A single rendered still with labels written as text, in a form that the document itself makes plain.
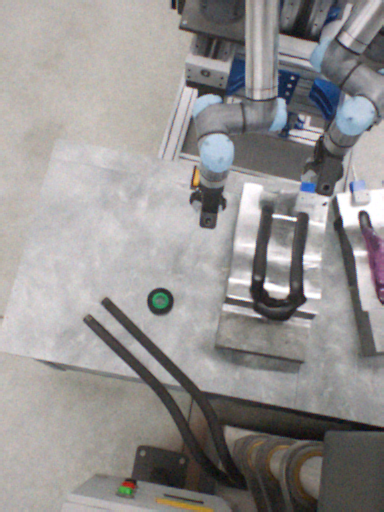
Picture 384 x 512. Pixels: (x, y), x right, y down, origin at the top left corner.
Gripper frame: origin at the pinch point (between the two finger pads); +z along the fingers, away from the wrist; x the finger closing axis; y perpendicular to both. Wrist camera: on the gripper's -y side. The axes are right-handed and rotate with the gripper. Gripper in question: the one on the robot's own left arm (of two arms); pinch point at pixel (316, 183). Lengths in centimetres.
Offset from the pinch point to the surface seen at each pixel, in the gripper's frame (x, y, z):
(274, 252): 6.9, -18.2, 12.6
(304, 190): 1.0, 2.3, 10.5
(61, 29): 120, 110, 101
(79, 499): 40, -86, -45
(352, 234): -15.8, -7.4, 14.2
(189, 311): 28, -39, 21
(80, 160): 72, 3, 21
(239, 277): 16.3, -29.1, 7.8
